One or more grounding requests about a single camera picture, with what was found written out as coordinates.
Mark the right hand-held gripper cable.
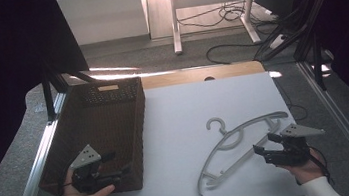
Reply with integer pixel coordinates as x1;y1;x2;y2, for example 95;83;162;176
308;143;336;187

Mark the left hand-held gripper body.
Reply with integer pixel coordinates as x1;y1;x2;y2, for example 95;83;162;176
66;140;124;196

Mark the black metal stand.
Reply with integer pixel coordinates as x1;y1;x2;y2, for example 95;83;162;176
245;0;349;100
37;51;107;124

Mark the white power strip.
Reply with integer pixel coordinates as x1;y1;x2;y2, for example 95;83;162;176
268;33;289;51

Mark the thin black cable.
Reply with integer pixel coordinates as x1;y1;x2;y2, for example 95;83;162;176
274;75;310;124

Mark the grey plastic clothes hanger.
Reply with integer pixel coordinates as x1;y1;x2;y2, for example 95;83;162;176
188;107;298;196

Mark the white table mat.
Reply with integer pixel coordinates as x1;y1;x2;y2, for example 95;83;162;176
37;69;307;196

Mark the white metal desk frame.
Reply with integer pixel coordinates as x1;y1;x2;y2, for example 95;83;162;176
168;0;270;57

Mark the aluminium frame rail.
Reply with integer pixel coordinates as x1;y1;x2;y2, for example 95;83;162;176
0;90;82;196
296;54;349;196

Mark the black floor cable bundle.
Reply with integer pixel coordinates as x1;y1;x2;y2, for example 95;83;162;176
175;0;280;33

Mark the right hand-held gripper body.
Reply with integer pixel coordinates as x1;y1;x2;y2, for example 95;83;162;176
271;119;329;169

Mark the person's right hand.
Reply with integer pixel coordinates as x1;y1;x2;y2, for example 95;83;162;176
277;145;328;189

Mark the brown woven basket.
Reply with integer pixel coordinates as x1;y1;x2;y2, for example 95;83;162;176
27;75;157;196

